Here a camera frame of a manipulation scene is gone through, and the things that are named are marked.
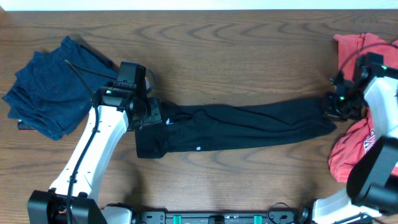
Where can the folded navy blue garment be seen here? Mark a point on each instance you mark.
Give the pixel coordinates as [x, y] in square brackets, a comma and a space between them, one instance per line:
[51, 91]

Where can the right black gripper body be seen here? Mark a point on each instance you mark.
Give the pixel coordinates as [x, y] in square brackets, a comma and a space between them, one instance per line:
[347, 105]

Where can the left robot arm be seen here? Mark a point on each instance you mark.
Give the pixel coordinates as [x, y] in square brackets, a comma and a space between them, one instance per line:
[73, 195]

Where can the dark folded garment under stack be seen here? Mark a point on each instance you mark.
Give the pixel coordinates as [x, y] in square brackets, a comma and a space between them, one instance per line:
[22, 126]

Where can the red t-shirt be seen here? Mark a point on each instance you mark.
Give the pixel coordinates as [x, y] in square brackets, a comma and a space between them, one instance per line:
[361, 136]

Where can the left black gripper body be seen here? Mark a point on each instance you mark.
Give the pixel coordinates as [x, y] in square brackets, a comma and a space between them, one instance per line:
[150, 112]

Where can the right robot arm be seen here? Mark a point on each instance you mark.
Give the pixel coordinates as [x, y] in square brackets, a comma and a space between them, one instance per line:
[371, 189]

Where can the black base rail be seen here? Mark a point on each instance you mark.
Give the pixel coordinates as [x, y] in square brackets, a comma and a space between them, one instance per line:
[217, 218]

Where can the black t-shirt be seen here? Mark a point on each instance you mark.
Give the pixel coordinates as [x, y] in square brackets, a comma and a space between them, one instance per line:
[224, 127]

